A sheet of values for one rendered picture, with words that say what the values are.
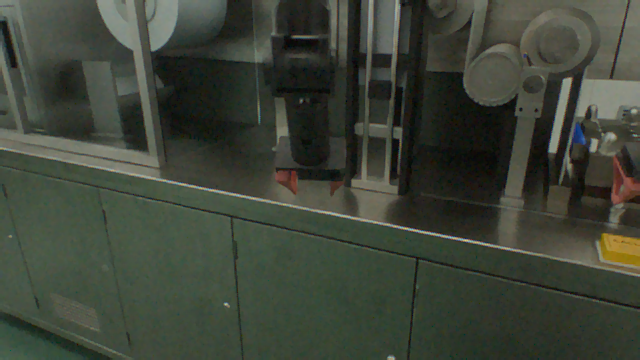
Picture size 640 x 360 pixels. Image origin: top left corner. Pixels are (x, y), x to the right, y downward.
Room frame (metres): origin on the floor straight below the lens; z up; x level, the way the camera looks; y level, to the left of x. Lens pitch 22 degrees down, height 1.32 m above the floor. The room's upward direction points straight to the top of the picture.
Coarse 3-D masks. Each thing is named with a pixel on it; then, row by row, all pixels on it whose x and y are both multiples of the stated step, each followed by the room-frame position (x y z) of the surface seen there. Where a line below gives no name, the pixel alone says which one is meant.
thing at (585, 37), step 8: (560, 16) 0.97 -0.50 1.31; (568, 16) 0.96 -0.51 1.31; (544, 24) 0.98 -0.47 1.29; (552, 24) 0.97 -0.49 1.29; (560, 24) 0.97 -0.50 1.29; (568, 24) 0.96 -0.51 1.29; (576, 24) 0.95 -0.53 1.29; (536, 32) 0.98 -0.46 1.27; (544, 32) 0.98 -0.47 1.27; (584, 32) 0.95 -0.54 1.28; (536, 40) 0.98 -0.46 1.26; (584, 40) 0.94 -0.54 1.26; (528, 48) 0.99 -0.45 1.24; (536, 48) 0.98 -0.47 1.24; (584, 48) 0.94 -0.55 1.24; (536, 56) 0.98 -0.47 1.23; (576, 56) 0.95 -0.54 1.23; (584, 56) 0.94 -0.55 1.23; (536, 64) 0.98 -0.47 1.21; (544, 64) 0.97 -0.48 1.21; (552, 64) 0.96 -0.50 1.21; (560, 64) 0.96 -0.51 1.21; (568, 64) 0.95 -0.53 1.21; (576, 64) 0.95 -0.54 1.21
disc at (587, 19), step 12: (552, 12) 0.98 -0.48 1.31; (564, 12) 0.97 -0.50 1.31; (576, 12) 0.96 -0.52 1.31; (540, 24) 0.98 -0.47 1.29; (588, 24) 0.95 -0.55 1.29; (528, 36) 0.99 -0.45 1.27; (588, 60) 0.94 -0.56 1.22; (552, 72) 0.97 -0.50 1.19; (564, 72) 0.96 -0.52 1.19; (576, 72) 0.95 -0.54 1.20
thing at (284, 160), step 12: (288, 132) 0.58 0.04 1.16; (324, 132) 0.57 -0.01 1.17; (288, 144) 0.62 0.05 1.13; (300, 144) 0.57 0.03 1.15; (312, 144) 0.56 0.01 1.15; (324, 144) 0.58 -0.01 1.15; (336, 144) 0.62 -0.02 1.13; (276, 156) 0.60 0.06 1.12; (288, 156) 0.60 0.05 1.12; (300, 156) 0.58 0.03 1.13; (312, 156) 0.57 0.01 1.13; (324, 156) 0.59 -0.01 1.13; (336, 156) 0.60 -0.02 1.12; (276, 168) 0.59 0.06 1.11; (288, 168) 0.58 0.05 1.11; (300, 168) 0.58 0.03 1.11; (312, 168) 0.58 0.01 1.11; (324, 168) 0.58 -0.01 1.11; (336, 168) 0.58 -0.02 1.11
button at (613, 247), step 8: (600, 240) 0.73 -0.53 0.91; (608, 240) 0.71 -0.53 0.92; (616, 240) 0.71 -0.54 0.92; (624, 240) 0.71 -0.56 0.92; (632, 240) 0.71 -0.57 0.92; (608, 248) 0.68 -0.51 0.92; (616, 248) 0.68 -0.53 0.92; (624, 248) 0.68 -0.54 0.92; (632, 248) 0.68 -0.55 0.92; (608, 256) 0.67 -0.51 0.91; (616, 256) 0.67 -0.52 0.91; (624, 256) 0.66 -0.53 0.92; (632, 256) 0.66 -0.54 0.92; (632, 264) 0.66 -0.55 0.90
